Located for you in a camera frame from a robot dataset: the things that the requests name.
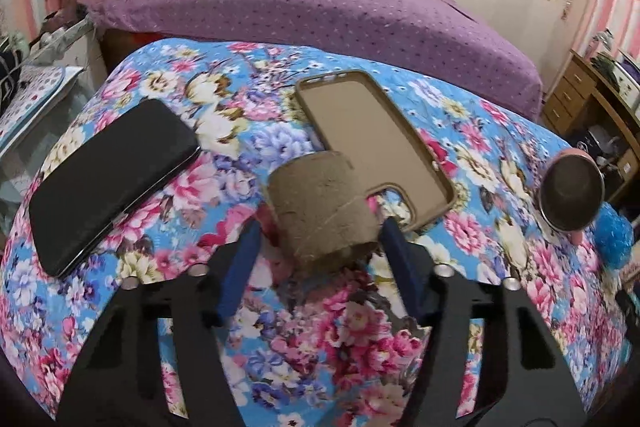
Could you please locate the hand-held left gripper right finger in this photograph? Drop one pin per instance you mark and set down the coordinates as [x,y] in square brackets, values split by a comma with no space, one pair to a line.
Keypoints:
[402,267]

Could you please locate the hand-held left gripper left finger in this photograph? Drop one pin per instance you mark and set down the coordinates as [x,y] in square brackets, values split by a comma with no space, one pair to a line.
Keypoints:
[240,272]

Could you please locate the brown paper roll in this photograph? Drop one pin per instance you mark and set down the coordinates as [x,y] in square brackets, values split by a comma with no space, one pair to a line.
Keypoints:
[315,202]

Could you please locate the floral blanket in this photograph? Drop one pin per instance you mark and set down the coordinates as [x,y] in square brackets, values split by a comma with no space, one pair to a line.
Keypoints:
[280,357]

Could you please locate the brown phone case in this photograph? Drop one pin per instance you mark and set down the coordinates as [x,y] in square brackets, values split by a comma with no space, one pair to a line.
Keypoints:
[370,132]

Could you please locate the black smartphone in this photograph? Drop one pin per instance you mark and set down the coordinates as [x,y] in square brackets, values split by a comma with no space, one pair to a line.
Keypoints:
[110,182]

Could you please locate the pink metal mug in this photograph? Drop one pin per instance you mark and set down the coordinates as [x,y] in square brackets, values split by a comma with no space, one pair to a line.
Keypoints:
[570,192]

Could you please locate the blue mesh sponge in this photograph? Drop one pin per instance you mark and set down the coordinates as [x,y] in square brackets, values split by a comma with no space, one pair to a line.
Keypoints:
[615,234]

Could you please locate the wooden desk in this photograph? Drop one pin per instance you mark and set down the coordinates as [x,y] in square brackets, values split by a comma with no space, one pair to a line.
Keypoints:
[570,92]

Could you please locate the purple bedspread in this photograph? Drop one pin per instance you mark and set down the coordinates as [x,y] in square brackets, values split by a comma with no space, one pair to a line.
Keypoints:
[310,12]

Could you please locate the dotted cushion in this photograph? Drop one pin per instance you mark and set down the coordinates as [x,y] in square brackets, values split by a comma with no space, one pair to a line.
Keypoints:
[32,94]

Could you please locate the white box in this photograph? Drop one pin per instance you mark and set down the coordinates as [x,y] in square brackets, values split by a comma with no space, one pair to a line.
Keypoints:
[630,79]

